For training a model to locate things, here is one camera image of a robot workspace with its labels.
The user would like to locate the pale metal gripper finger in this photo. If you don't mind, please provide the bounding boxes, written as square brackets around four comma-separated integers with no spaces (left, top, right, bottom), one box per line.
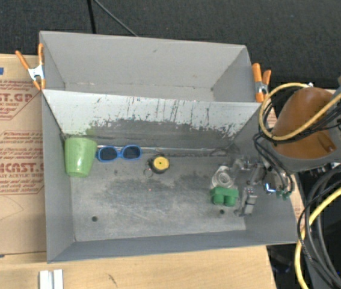
[234,186,259,217]
[232,157,254,172]

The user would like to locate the clear glass jar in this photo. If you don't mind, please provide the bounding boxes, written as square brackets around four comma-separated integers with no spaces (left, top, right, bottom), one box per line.
[211,165,235,190]

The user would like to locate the green toy block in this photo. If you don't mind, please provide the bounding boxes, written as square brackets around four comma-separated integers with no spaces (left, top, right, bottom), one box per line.
[209,186,240,208]

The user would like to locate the yellow and black tape measure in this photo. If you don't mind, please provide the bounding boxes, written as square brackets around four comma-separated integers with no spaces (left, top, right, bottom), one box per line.
[143,155,171,178]

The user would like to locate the grey metal bin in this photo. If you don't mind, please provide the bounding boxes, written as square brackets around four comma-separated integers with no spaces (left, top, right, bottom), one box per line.
[38,31,299,264]

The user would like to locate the blue sunglasses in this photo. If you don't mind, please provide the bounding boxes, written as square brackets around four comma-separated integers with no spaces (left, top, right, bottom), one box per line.
[96,144,143,163]

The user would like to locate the green plastic cup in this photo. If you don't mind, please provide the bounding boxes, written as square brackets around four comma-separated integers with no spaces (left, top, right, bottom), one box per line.
[64,137,98,178]

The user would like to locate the brown cardboard board, red print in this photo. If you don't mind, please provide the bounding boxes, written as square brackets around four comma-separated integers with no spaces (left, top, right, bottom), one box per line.
[0,52,48,259]

